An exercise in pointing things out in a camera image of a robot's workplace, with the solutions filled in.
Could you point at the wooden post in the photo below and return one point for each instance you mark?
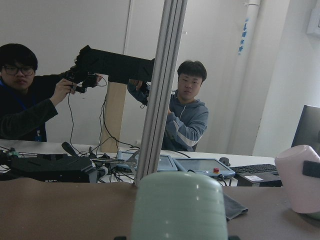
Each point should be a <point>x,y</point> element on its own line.
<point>113,115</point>

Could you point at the aluminium frame post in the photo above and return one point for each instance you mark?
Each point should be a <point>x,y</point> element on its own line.
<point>169,39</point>

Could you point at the black computer mouse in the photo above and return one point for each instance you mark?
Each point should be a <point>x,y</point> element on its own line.
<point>225,161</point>

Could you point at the blue teach pendant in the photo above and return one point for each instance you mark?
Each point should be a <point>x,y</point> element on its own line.
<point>165,162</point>
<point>210,167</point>

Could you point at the black small box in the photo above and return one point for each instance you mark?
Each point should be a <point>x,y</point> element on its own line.
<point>259,180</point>

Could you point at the black keyboard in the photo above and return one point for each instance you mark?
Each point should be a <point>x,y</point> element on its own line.
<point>255,169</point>

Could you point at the pink cup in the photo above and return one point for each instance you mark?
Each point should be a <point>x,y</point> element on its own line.
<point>303,191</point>

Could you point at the person with glasses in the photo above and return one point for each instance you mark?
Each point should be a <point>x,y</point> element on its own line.
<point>27,101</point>

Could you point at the black computer monitor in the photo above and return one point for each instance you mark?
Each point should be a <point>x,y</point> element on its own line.
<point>308,128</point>

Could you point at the grey cloth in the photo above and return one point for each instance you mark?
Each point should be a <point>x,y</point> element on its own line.
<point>233,208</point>

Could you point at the green cup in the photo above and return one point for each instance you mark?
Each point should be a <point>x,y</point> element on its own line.
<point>179,206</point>

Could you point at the person in blue hoodie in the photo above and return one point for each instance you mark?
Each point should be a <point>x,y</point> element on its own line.
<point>187,117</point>

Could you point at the green bowl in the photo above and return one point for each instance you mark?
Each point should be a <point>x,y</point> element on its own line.
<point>314,215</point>

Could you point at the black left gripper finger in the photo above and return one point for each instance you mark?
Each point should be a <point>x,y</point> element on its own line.
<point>311,168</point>

